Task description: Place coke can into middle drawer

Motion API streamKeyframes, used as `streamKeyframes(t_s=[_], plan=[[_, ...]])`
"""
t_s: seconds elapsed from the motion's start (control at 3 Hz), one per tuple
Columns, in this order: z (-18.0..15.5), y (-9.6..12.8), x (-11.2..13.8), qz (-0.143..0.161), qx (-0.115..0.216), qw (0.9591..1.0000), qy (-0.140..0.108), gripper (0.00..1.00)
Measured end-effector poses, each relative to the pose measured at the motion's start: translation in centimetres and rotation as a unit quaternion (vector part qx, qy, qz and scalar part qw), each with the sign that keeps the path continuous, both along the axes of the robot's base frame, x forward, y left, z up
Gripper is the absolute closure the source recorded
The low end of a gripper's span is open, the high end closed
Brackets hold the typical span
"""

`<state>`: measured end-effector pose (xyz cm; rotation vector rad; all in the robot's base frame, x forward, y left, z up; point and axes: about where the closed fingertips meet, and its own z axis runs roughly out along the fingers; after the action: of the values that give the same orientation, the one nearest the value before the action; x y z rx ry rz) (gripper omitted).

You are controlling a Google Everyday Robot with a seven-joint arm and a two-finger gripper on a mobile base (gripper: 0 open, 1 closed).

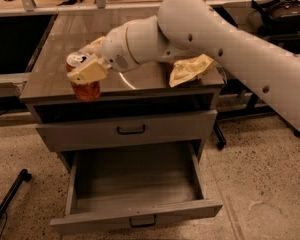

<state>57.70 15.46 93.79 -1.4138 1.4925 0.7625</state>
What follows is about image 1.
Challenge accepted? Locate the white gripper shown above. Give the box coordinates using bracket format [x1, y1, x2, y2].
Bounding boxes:
[67, 25, 139, 85]

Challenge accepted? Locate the red coke can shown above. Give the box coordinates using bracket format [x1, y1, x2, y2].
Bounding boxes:
[66, 52, 100, 103]

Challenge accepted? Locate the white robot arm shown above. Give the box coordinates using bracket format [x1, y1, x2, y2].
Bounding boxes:
[67, 0, 300, 131]

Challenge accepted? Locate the grey drawer cabinet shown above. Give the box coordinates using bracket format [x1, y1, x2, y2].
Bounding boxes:
[21, 8, 224, 168]

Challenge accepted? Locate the closed grey upper drawer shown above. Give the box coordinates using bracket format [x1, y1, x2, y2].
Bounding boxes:
[37, 110, 217, 152]

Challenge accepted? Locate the open grey lower drawer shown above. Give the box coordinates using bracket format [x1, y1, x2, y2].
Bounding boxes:
[50, 141, 222, 235]

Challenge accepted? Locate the brown yellow chip bag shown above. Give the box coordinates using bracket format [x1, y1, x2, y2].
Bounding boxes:
[169, 54, 217, 87]

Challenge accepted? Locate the black rolling side table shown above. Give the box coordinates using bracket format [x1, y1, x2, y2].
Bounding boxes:
[213, 1, 300, 151]

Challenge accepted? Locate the black stand leg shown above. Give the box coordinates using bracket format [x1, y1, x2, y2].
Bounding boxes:
[0, 169, 32, 220]

